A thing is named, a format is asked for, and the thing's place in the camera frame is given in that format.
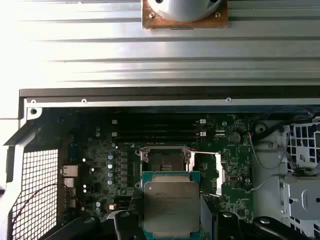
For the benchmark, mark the ram slot white clips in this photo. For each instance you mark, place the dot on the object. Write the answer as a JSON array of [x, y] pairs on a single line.
[[160, 134]]

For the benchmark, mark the cpu socket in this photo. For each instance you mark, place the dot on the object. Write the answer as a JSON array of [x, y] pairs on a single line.
[[165, 160]]

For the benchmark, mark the brown square base plate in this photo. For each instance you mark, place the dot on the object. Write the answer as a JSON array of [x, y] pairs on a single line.
[[152, 25]]

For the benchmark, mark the ram slot black clips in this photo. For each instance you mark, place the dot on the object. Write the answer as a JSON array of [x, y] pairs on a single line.
[[160, 139]]

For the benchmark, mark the round coin battery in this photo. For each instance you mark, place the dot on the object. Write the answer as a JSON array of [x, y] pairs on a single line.
[[234, 137]]

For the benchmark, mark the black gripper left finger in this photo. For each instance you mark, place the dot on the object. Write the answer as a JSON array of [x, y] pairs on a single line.
[[125, 227]]

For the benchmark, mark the green motherboard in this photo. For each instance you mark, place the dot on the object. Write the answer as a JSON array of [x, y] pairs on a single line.
[[235, 160]]

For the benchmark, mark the silver green cpu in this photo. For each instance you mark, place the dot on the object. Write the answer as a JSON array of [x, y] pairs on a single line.
[[171, 200]]

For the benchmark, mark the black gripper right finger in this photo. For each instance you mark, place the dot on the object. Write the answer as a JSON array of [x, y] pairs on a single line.
[[225, 227]]

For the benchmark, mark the silver drive cage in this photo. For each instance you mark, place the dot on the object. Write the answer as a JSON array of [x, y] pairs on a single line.
[[302, 197]]

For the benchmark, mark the metal locking lever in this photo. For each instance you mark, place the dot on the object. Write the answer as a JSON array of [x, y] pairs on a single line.
[[211, 194]]

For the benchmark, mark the metal socket cover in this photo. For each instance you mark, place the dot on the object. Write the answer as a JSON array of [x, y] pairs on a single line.
[[219, 175]]

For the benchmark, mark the black pc case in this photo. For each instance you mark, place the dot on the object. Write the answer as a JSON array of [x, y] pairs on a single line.
[[150, 102]]

